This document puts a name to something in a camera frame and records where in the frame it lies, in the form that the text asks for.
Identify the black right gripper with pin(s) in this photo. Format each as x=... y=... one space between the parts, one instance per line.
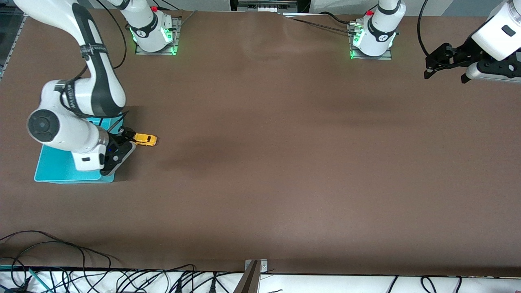
x=118 y=137

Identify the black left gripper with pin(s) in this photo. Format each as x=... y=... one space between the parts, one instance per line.
x=463 y=51

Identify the yellow beetle toy car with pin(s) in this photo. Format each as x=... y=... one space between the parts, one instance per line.
x=145 y=139

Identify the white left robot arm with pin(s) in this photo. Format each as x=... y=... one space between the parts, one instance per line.
x=496 y=36

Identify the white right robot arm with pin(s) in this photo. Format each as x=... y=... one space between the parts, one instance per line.
x=69 y=130

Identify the turquoise plastic bin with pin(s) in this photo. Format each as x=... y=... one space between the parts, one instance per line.
x=53 y=171

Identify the grey power strip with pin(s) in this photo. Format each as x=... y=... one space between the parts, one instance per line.
x=266 y=5

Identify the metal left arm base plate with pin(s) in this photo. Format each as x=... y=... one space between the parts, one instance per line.
x=382 y=57

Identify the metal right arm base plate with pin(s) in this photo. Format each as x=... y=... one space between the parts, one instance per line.
x=177 y=40

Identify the silver metal bracket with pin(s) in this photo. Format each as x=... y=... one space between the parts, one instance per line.
x=263 y=265

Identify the dark metal post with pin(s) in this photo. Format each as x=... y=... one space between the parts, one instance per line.
x=248 y=280

